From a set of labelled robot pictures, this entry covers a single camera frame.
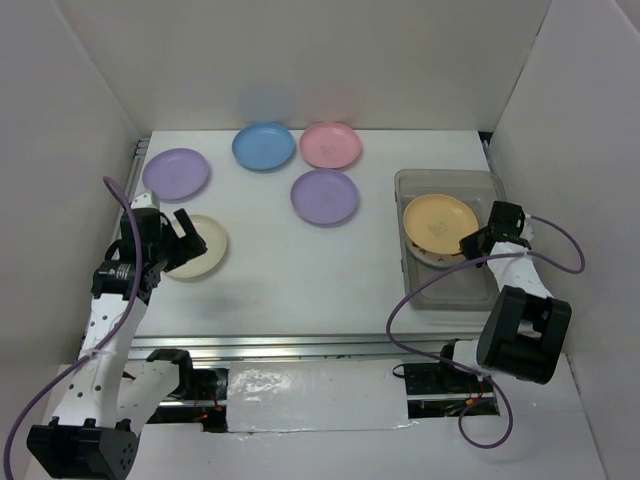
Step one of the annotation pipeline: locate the cream plastic plate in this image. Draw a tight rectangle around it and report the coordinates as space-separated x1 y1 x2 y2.
166 214 228 280

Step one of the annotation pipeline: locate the white watermelon pattern plate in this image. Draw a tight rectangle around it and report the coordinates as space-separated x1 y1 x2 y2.
407 241 466 270

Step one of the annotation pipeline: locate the orange plastic plate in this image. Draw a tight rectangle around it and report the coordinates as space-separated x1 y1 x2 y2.
402 194 480 257

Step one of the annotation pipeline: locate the purple plate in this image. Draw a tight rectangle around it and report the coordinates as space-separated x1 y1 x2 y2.
290 169 360 226
142 148 211 201

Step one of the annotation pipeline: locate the blue plastic plate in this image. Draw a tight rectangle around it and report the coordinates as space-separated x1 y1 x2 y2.
231 123 296 172

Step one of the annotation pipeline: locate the pink plastic plate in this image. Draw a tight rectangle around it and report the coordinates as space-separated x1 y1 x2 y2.
298 122 363 169

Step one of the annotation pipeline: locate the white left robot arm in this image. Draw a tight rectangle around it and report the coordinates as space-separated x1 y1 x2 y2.
26 191 207 479

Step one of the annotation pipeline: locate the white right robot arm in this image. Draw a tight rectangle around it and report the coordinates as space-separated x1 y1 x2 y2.
435 201 572 392

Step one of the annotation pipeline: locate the clear plastic bin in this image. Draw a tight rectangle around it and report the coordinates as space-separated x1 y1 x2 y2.
394 169 507 311

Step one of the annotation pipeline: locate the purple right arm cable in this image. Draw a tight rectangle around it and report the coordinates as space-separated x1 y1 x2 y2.
387 213 586 449

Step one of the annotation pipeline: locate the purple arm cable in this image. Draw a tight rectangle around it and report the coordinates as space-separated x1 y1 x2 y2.
2 175 146 466
387 213 586 449

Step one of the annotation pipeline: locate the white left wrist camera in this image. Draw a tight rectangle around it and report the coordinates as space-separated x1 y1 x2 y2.
130 190 160 210

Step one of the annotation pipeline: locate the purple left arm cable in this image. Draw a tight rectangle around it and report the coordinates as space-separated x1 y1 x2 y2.
2 175 146 466

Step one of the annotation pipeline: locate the aluminium rail frame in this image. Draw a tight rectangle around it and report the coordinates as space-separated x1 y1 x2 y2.
125 333 453 366

